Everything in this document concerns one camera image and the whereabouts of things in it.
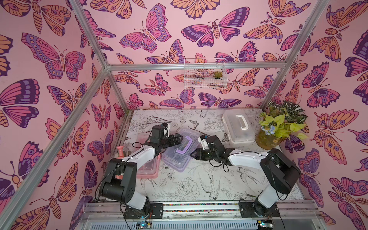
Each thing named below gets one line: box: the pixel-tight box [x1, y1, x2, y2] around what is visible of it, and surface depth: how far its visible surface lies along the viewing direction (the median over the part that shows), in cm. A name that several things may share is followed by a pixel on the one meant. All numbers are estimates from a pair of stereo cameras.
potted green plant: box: [254, 100, 309, 150], surface depth 85 cm
